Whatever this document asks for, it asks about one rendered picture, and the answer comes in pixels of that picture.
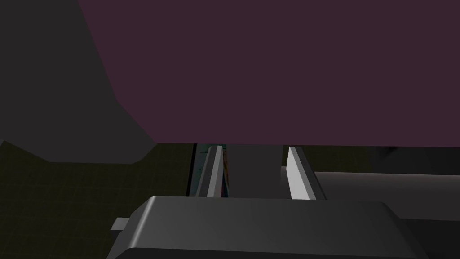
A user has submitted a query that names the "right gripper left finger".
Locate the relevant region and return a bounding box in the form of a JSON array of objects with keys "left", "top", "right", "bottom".
[{"left": 196, "top": 145, "right": 224, "bottom": 198}]

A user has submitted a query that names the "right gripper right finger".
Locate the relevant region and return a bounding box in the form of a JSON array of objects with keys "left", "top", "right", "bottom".
[{"left": 286, "top": 146, "right": 327, "bottom": 201}]

